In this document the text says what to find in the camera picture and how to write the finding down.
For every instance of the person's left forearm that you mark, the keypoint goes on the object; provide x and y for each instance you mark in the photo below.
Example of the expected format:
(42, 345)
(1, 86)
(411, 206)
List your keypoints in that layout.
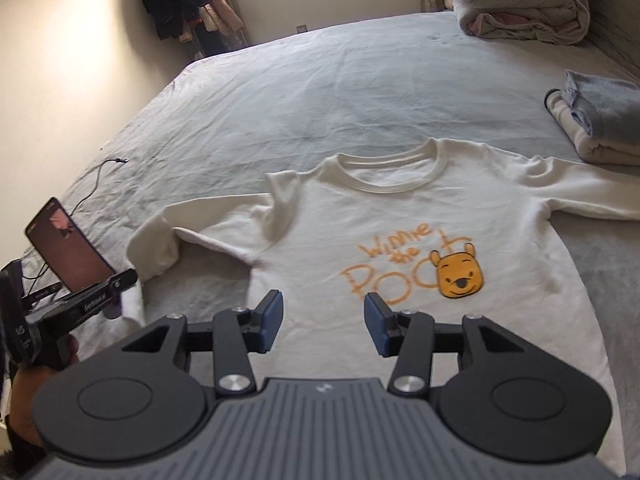
(15, 460)

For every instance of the grey folded cloth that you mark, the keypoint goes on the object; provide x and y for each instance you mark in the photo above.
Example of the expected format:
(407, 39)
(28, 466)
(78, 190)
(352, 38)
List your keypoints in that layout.
(607, 105)

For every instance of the person's left hand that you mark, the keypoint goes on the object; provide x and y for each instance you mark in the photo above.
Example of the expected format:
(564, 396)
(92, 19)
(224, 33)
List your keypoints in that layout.
(35, 390)

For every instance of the pink hanging clothes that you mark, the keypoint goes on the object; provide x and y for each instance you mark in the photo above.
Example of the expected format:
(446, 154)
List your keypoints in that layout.
(222, 17)

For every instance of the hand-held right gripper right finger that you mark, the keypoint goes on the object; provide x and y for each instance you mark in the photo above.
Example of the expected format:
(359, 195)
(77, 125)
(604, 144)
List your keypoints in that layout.
(375, 320)

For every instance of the folded grey pink quilt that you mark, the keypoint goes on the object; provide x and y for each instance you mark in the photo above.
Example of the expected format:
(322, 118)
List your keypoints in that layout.
(520, 5)

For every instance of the grey quilted headboard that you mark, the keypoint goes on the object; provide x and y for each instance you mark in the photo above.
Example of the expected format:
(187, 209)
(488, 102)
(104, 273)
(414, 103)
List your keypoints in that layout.
(617, 15)

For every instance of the white printed sweatshirt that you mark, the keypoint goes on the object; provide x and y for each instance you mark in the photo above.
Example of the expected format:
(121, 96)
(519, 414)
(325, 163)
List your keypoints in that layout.
(350, 210)

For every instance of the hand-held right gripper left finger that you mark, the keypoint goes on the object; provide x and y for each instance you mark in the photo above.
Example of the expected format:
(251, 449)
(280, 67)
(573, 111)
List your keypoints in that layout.
(272, 320)

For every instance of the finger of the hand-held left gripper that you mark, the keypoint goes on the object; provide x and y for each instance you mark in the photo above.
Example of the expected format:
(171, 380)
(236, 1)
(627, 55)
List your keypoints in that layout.
(122, 280)

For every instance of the black smartphone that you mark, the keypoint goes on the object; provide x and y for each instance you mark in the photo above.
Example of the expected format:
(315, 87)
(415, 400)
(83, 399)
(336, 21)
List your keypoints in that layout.
(67, 245)

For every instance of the wall outlet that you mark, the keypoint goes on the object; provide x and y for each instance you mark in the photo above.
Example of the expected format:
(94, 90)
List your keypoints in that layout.
(302, 29)

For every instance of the beige folded cloth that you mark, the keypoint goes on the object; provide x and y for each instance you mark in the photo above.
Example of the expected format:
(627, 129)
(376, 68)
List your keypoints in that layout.
(600, 147)

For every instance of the grey bed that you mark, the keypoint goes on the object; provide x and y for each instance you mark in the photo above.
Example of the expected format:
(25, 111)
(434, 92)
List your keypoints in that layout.
(300, 95)

